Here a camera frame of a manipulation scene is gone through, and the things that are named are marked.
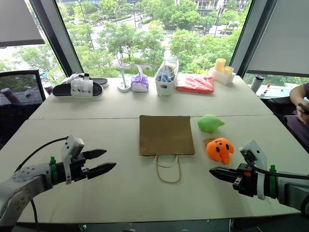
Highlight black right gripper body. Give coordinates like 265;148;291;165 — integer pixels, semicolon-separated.
232;163;259;197

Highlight person's purple trousers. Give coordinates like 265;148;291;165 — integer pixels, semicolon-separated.
284;110;309;154

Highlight red drink can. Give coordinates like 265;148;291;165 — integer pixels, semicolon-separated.
42;82;54;96

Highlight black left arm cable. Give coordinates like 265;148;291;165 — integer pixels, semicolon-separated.
14;136;70;232

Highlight orange plush toy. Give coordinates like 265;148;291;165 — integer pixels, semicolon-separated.
203;137;235;166

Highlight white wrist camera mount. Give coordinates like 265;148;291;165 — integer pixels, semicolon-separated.
61;135;85;185
239;139;268;201

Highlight black mesh office chair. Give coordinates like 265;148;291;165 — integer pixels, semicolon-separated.
0;69;47;148

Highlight grey roller blind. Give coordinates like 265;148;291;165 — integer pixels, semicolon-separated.
0;0;46;48
245;0;309;78

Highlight person's hand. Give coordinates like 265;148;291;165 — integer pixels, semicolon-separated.
296;104;309;123

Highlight white desk stand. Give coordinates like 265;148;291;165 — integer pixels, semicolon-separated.
117;65;132;94

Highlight white storage basket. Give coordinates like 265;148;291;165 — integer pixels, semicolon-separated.
154;58;180;97

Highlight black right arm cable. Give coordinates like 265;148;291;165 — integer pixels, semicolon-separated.
243;151;309;181

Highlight dark window frame pillar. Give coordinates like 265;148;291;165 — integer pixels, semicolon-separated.
229;0;276;77
28;0;84;77

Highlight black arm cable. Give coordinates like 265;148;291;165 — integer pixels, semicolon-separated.
14;136;70;232
243;151;309;181

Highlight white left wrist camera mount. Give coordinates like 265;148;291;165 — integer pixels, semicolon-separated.
61;135;85;185

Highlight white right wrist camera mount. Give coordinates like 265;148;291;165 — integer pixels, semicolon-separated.
239;139;268;201

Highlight purple and white pouch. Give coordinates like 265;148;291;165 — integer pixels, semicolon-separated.
130;64;150;93

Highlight green plush toy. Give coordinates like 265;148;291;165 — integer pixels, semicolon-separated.
197;114;225;134

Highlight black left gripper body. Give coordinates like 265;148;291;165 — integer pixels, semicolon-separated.
64;151;89;183

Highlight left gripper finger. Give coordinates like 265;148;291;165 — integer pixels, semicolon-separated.
83;149;107;160
86;162;117;180

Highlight red packet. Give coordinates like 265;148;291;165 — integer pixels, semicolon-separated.
175;73;215;95

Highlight white rectangular tray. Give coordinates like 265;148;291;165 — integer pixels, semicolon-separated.
208;66;237;86

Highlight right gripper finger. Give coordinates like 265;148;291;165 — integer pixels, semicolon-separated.
216;175;239;185
209;166;239;176

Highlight brown paper bag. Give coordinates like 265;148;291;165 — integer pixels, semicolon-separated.
139;115;196;184

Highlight black and white slipper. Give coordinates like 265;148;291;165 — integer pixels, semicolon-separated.
61;72;110;89
52;77;104;100

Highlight silver thermos bottle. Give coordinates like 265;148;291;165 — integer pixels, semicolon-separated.
250;74;266;94

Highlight tall yellow cup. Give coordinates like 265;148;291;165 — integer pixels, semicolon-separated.
214;58;227;73

